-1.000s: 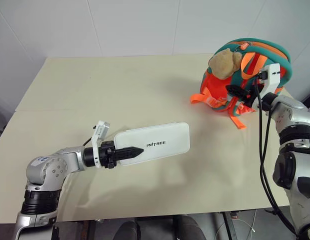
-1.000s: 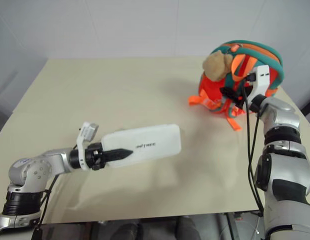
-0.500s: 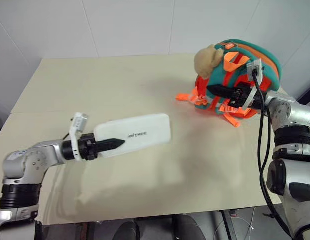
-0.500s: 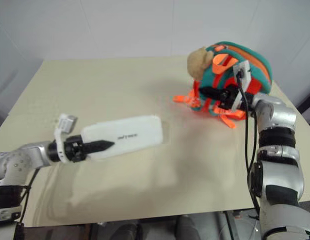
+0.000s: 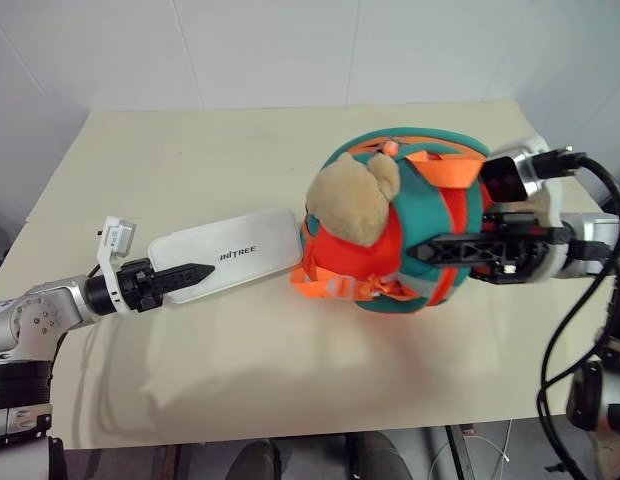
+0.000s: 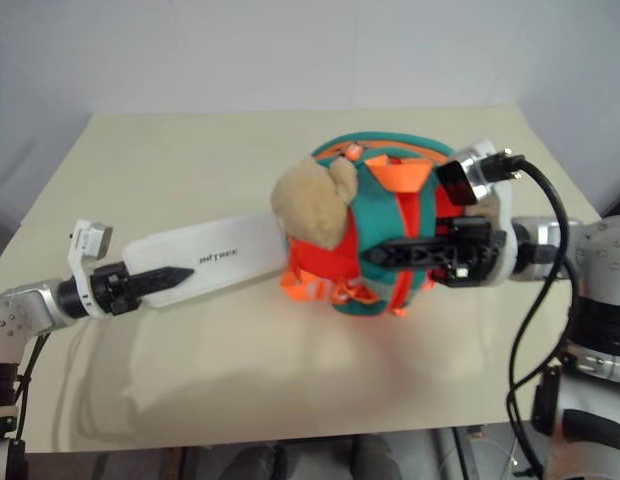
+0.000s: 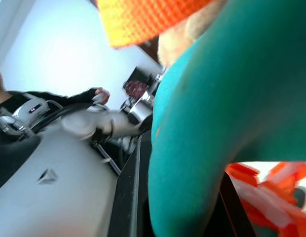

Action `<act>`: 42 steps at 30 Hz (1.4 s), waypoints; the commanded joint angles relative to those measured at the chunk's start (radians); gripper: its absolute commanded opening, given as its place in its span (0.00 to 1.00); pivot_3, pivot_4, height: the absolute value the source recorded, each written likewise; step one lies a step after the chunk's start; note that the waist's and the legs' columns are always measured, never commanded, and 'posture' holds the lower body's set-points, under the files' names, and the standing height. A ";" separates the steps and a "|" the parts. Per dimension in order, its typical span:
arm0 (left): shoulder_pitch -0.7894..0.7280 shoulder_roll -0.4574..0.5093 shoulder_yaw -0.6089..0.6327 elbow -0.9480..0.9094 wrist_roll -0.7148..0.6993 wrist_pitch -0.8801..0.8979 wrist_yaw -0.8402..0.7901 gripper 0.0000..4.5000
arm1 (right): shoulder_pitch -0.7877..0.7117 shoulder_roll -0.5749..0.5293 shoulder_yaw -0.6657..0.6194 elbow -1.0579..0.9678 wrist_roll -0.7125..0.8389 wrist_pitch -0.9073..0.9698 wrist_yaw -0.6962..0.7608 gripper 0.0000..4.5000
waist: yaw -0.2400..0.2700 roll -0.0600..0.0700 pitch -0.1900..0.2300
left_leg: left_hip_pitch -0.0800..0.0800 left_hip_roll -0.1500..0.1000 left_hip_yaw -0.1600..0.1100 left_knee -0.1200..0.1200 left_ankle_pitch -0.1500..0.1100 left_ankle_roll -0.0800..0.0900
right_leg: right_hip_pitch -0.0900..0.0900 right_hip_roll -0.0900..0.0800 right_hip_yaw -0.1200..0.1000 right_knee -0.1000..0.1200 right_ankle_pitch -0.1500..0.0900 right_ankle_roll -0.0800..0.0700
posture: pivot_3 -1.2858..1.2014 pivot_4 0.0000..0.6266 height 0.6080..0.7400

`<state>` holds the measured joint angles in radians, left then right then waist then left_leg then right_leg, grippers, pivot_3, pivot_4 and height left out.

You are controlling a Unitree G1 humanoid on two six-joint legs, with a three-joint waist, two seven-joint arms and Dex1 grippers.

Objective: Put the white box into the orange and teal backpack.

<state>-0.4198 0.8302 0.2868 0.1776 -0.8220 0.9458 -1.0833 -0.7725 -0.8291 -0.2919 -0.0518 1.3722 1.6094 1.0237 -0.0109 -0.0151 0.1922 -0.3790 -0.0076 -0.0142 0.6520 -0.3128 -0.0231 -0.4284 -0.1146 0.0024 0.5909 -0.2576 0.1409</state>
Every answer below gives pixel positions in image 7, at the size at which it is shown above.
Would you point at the person's bare hand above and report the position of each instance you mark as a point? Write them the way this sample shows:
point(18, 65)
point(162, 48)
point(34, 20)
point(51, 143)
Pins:
point(102, 95)

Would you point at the black background cabinet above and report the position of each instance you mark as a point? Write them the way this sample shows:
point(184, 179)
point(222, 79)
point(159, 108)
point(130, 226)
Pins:
point(140, 76)

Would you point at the white device with lights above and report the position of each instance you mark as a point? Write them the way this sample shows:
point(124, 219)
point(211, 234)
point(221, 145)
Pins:
point(29, 110)

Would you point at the person in black top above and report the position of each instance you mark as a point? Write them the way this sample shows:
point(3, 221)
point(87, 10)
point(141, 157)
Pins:
point(10, 98)

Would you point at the black table edge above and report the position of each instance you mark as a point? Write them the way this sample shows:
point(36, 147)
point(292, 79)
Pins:
point(129, 187)

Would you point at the silver robot torso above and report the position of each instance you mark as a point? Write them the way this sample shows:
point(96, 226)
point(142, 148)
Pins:
point(59, 197)

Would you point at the teal plush toy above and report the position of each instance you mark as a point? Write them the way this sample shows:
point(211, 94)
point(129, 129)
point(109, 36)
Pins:
point(217, 103)

